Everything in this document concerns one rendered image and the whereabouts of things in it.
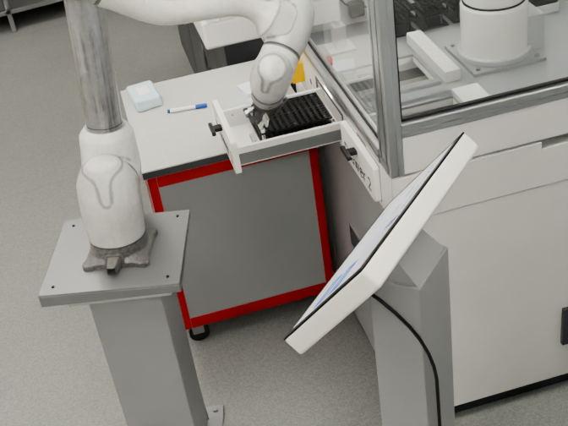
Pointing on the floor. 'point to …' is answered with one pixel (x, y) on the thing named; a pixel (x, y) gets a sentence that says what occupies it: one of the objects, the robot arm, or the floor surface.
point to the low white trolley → (232, 204)
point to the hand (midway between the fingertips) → (262, 120)
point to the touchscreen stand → (426, 326)
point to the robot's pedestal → (152, 362)
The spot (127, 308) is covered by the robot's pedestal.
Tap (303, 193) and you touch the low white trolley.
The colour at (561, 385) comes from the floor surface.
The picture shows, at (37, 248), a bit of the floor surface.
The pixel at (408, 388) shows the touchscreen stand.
